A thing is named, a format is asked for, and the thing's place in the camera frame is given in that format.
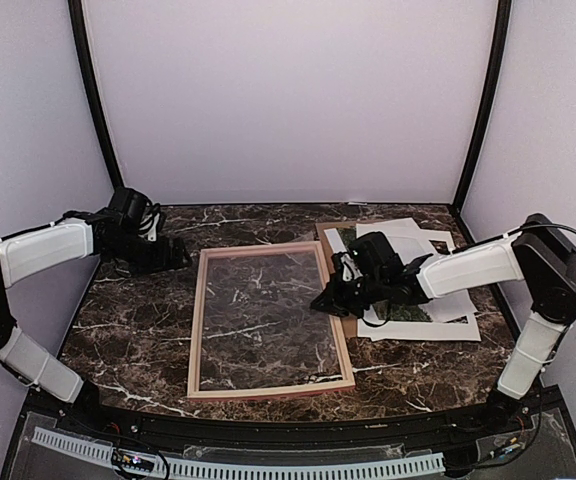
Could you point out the white slotted cable duct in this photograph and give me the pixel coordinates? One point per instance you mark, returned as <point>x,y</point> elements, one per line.
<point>134,463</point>

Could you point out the pink wooden picture frame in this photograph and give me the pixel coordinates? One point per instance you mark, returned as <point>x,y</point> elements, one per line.
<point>268,390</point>

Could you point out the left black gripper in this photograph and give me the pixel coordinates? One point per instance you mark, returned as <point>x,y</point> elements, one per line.
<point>162,262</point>

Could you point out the white mat board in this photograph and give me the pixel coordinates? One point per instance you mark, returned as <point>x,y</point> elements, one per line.
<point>453,317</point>

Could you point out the black front rail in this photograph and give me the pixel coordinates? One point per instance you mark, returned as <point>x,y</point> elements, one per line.
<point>449,429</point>

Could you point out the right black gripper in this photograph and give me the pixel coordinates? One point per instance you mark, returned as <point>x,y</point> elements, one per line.
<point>332,301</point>

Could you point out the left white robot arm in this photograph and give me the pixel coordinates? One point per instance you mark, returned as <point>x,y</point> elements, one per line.
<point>42,274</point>

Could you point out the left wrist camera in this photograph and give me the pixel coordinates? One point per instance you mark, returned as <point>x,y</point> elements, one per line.
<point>135,213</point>

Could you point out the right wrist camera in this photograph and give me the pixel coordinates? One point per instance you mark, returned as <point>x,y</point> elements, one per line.
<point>371,257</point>

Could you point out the brown cardboard backing board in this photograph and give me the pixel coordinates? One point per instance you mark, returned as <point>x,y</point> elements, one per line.
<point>334,237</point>

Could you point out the left black corner post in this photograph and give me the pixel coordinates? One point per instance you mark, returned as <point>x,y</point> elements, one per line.
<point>92,91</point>

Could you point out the clear acrylic sheet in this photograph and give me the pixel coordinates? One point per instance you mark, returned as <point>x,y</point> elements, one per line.
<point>263,320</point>

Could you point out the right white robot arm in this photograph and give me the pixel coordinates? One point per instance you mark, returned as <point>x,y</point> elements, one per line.
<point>536,258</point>

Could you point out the right black corner post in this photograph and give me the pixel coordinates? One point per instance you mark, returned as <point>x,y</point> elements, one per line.
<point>493,70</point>

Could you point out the landscape photo print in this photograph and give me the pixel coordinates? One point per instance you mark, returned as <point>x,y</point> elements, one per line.
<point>384,312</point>

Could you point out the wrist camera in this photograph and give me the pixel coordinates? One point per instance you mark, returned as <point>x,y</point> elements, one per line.
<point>135,213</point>
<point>371,257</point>

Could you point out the black corner post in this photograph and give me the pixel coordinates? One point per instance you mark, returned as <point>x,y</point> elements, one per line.
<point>493,70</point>
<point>92,91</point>

